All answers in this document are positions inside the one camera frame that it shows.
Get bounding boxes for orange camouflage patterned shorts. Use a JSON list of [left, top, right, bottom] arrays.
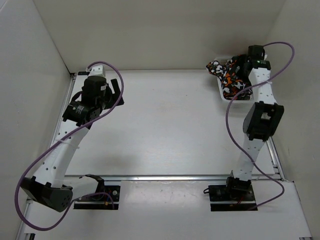
[[206, 54, 251, 100]]

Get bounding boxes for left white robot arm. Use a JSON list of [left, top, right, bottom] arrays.
[[20, 76, 124, 213]]

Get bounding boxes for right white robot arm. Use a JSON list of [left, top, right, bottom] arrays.
[[224, 45, 284, 200]]

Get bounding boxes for small blue label sticker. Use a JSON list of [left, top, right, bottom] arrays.
[[77, 71, 90, 76]]

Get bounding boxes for white plastic mesh basket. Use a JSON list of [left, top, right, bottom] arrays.
[[214, 55, 254, 106]]

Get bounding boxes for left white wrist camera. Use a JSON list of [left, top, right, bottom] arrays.
[[88, 64, 106, 80]]

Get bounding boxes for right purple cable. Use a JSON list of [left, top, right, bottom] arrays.
[[225, 41, 296, 208]]

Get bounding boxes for purple cable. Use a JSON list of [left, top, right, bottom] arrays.
[[225, 41, 296, 208], [14, 61, 125, 230]]

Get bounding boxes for aluminium front rail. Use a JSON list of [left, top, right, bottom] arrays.
[[63, 174, 233, 183]]

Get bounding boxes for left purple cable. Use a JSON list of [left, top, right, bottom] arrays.
[[14, 61, 125, 230]]

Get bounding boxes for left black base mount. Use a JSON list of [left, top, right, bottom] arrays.
[[73, 174, 121, 211]]

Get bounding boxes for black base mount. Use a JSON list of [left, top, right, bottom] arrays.
[[203, 176, 258, 212], [73, 174, 121, 211]]

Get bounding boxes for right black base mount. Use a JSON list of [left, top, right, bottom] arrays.
[[203, 176, 258, 212]]

